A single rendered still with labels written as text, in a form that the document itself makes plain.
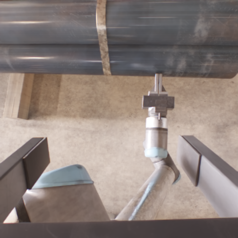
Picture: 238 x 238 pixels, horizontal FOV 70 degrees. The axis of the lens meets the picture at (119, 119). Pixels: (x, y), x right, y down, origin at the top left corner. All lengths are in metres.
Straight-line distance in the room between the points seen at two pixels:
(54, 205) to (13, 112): 0.97
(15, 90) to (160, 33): 0.92
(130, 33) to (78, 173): 0.53
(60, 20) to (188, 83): 0.80
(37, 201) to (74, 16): 0.61
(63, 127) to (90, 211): 0.88
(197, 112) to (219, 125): 0.15
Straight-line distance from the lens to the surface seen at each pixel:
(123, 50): 0.77
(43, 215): 0.31
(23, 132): 1.29
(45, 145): 0.17
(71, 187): 0.32
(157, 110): 0.66
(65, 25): 0.74
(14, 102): 1.24
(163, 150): 0.70
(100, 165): 1.09
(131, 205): 0.51
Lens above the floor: 1.06
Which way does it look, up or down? 80 degrees down
